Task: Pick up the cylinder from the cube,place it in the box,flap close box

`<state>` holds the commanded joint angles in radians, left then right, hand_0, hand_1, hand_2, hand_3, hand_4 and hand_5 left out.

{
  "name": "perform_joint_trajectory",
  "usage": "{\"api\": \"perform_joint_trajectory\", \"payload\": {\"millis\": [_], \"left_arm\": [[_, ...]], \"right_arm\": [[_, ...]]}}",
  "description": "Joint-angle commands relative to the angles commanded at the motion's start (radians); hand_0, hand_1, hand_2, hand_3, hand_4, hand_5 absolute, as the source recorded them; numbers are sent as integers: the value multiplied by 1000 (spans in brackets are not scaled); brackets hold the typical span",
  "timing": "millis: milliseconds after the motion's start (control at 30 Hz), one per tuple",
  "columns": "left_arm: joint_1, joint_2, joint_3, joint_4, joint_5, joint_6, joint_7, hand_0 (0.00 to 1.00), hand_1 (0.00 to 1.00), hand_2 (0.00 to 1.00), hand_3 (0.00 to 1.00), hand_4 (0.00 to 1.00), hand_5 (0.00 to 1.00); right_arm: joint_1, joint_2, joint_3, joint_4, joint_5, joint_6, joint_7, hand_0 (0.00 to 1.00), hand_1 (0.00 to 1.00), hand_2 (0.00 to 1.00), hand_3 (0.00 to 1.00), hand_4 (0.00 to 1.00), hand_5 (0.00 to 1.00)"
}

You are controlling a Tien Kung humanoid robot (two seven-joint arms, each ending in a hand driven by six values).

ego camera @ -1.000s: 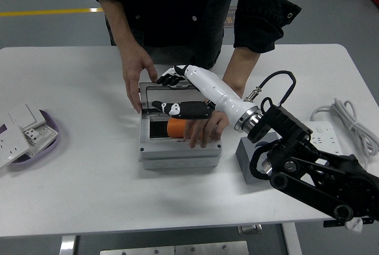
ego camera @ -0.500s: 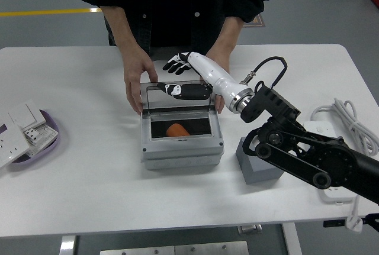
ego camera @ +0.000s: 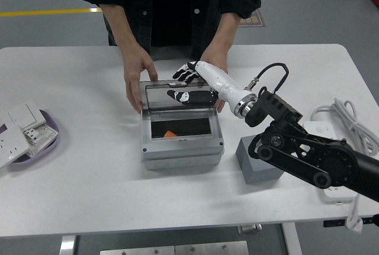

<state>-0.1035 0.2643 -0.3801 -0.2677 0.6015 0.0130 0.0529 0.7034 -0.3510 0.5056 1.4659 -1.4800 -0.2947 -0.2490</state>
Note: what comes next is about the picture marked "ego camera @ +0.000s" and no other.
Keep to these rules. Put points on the person's left hand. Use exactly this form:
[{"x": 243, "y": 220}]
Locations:
[{"x": 217, "y": 56}]

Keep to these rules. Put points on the person's right hand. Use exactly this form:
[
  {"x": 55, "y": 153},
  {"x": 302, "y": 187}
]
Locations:
[{"x": 137, "y": 68}]

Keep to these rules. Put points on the orange cylinder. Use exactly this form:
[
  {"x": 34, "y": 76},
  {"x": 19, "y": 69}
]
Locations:
[{"x": 170, "y": 134}]

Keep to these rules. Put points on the grey enclosure box clear flap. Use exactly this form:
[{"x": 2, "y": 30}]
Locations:
[{"x": 180, "y": 153}]

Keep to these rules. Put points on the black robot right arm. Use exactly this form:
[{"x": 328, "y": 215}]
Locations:
[{"x": 325, "y": 160}]

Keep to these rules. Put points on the person's left forearm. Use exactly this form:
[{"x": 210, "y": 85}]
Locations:
[{"x": 226, "y": 30}]

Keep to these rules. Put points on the person's right forearm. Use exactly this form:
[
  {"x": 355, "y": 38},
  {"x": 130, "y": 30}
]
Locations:
[{"x": 124, "y": 30}]

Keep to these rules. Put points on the grey cube with round hole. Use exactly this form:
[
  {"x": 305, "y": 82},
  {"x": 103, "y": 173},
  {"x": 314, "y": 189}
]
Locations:
[{"x": 254, "y": 169}]

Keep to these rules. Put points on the brown floor sign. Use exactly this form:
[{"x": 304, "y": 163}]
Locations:
[{"x": 257, "y": 19}]

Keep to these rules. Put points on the person's torso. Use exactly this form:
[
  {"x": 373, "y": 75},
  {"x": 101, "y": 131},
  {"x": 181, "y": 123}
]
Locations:
[{"x": 171, "y": 6}]

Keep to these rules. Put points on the yellow floor line tape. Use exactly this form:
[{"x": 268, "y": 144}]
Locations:
[{"x": 44, "y": 12}]

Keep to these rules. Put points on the white perforated panel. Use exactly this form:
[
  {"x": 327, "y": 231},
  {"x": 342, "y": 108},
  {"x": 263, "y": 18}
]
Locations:
[{"x": 47, "y": 133}]

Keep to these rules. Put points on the purple tray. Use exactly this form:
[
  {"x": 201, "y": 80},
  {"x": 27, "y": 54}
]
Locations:
[{"x": 50, "y": 148}]

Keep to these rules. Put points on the white terminal block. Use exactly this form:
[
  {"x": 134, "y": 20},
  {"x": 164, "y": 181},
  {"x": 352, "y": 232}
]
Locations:
[{"x": 32, "y": 135}]

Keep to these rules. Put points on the white power strip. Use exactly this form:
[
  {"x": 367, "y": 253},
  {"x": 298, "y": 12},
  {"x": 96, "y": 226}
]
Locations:
[{"x": 321, "y": 127}]

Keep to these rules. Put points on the white table leg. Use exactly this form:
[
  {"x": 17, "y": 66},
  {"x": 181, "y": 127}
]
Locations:
[
  {"x": 68, "y": 246},
  {"x": 291, "y": 240}
]

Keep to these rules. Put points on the black table control panel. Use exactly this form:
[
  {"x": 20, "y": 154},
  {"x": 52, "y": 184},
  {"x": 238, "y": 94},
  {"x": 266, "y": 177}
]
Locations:
[{"x": 333, "y": 223}]

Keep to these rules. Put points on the white wall switch panel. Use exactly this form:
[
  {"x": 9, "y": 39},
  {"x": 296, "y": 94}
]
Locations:
[{"x": 25, "y": 114}]

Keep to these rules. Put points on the grey metal table bracket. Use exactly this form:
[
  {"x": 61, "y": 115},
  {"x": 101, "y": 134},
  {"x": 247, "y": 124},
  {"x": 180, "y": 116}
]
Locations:
[{"x": 250, "y": 229}]

